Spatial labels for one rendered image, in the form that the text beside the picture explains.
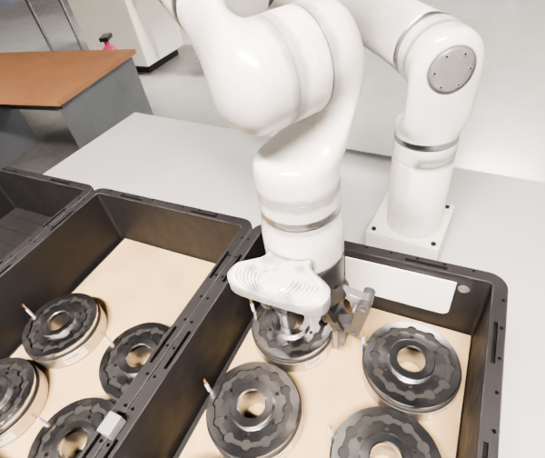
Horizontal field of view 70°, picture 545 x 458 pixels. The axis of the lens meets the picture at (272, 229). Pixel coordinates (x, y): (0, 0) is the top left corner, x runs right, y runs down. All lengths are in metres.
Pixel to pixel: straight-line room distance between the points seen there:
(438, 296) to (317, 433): 0.20
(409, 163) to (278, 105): 0.40
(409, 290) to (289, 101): 0.32
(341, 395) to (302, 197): 0.27
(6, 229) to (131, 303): 0.38
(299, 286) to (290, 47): 0.17
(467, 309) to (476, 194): 0.48
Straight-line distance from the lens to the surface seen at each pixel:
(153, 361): 0.43
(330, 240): 0.33
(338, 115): 0.29
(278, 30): 0.25
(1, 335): 0.67
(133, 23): 3.95
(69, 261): 0.69
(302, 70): 0.25
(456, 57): 0.55
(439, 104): 0.57
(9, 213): 0.97
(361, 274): 0.50
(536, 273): 0.82
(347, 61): 0.27
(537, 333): 0.74
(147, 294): 0.63
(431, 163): 0.61
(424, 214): 0.67
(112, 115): 2.31
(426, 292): 0.49
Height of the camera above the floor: 1.28
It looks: 43 degrees down
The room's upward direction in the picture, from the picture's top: 11 degrees counter-clockwise
